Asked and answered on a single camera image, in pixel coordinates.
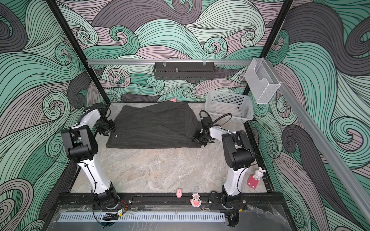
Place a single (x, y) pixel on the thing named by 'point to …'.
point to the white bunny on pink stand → (253, 180)
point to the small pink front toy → (179, 193)
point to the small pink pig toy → (174, 100)
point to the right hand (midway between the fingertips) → (193, 140)
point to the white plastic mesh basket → (240, 107)
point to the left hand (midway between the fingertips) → (112, 130)
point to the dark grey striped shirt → (167, 124)
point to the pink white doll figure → (196, 201)
